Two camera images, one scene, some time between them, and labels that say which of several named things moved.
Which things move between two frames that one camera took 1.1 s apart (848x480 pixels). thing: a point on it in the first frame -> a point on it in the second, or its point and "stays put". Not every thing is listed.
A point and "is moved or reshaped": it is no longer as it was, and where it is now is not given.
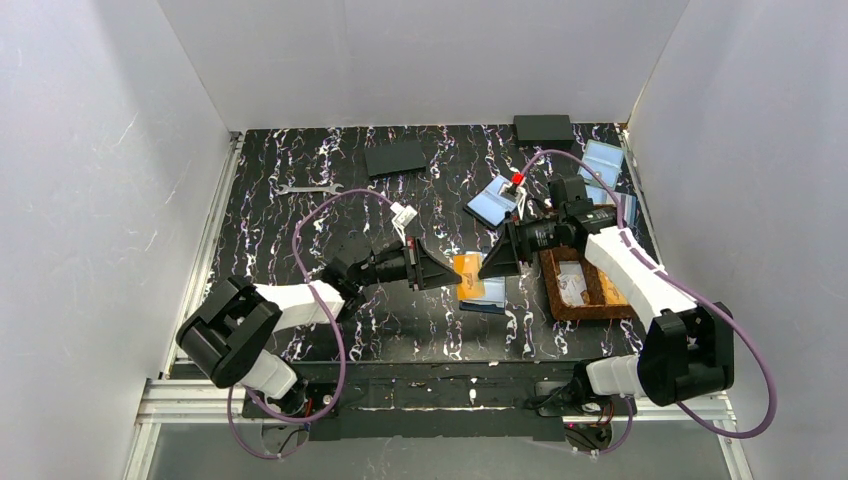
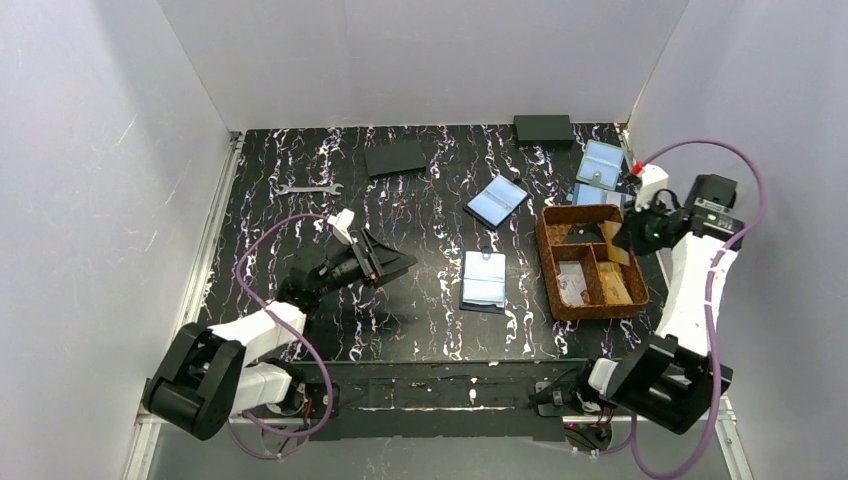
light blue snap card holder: x=605 y=161 stays put
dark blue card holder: x=494 y=301 stays put
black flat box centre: x=396 y=159 stays put
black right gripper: x=510 y=245 -> x=636 y=234
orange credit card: x=468 y=267 is moved or reshaped
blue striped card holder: x=628 y=203 stays put
